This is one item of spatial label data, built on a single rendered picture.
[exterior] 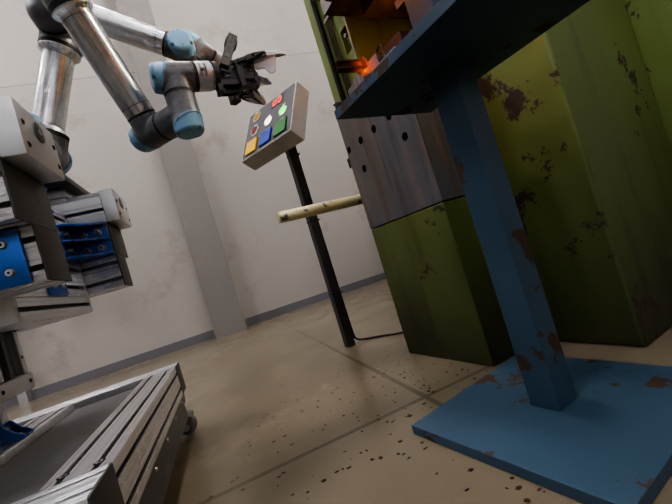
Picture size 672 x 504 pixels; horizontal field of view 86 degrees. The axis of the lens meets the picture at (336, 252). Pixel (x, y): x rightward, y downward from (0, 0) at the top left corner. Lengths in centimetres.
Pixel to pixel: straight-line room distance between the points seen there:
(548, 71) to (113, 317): 383
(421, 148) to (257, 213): 314
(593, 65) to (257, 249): 337
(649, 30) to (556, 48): 42
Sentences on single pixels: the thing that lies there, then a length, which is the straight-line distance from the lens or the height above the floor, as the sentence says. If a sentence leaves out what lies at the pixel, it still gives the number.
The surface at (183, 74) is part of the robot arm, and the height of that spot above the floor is 96.
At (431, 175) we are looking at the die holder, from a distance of 105.
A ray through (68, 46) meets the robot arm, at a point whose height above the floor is 130.
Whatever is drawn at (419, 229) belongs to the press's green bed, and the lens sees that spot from 112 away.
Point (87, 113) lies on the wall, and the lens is 453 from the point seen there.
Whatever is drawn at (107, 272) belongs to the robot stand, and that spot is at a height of 55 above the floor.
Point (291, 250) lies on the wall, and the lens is 404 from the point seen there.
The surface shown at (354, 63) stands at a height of 100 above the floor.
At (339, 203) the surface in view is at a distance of 151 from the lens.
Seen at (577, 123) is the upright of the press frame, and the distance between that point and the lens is 106.
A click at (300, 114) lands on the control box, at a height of 104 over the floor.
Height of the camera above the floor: 41
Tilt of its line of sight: 1 degrees up
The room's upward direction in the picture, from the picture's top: 17 degrees counter-clockwise
